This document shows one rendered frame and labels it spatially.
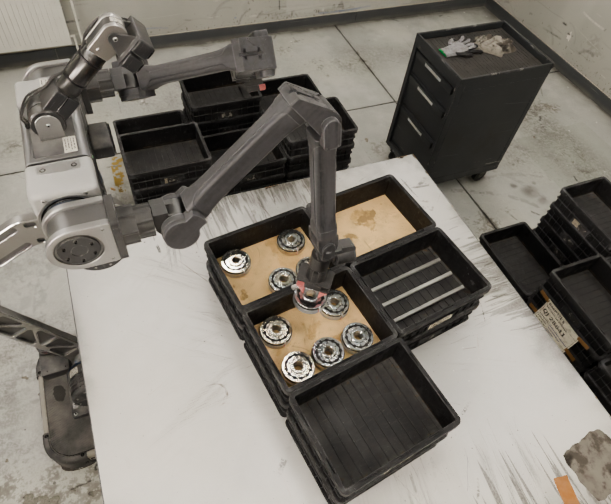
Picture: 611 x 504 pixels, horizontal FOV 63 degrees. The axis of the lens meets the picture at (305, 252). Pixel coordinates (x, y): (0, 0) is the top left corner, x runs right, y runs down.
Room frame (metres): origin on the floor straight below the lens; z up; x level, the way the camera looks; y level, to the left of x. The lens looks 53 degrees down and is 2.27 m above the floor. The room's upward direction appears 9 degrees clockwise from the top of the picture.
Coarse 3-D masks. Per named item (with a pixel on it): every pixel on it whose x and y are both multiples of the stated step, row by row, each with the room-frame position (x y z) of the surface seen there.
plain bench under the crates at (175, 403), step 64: (256, 192) 1.48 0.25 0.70; (192, 256) 1.09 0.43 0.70; (128, 320) 0.78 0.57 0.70; (192, 320) 0.82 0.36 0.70; (512, 320) 1.03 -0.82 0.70; (128, 384) 0.56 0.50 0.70; (192, 384) 0.59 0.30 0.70; (256, 384) 0.62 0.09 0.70; (448, 384) 0.73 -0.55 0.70; (512, 384) 0.76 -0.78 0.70; (576, 384) 0.80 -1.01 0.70; (128, 448) 0.37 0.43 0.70; (192, 448) 0.40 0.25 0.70; (256, 448) 0.42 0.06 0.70; (448, 448) 0.51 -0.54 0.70; (512, 448) 0.54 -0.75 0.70
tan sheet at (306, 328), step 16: (352, 304) 0.91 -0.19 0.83; (288, 320) 0.81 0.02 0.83; (304, 320) 0.82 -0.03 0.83; (320, 320) 0.82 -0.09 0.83; (336, 320) 0.83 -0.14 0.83; (352, 320) 0.84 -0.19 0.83; (304, 336) 0.76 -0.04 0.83; (320, 336) 0.77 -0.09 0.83; (336, 336) 0.77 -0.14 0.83; (272, 352) 0.68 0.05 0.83; (288, 352) 0.69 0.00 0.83; (288, 384) 0.59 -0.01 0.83
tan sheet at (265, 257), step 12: (300, 228) 1.21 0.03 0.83; (264, 240) 1.12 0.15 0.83; (276, 240) 1.13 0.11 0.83; (252, 252) 1.06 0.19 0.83; (264, 252) 1.07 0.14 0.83; (276, 252) 1.08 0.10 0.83; (252, 264) 1.01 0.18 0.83; (264, 264) 1.02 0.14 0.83; (276, 264) 1.02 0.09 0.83; (288, 264) 1.03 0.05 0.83; (252, 276) 0.96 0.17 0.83; (264, 276) 0.96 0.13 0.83; (240, 288) 0.90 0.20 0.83; (252, 288) 0.91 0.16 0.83; (264, 288) 0.92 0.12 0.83; (240, 300) 0.85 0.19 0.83; (252, 300) 0.86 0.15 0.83
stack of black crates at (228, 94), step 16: (192, 80) 2.39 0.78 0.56; (208, 80) 2.43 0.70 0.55; (224, 80) 2.48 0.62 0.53; (192, 96) 2.34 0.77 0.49; (208, 96) 2.37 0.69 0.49; (224, 96) 2.39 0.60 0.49; (240, 96) 2.41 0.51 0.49; (256, 96) 2.29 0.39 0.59; (192, 112) 2.14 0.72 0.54; (208, 112) 2.16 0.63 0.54; (224, 112) 2.19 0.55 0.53; (240, 112) 2.25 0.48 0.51; (256, 112) 2.29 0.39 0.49; (208, 128) 2.15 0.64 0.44; (224, 128) 2.19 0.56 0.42; (240, 128) 2.25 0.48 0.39
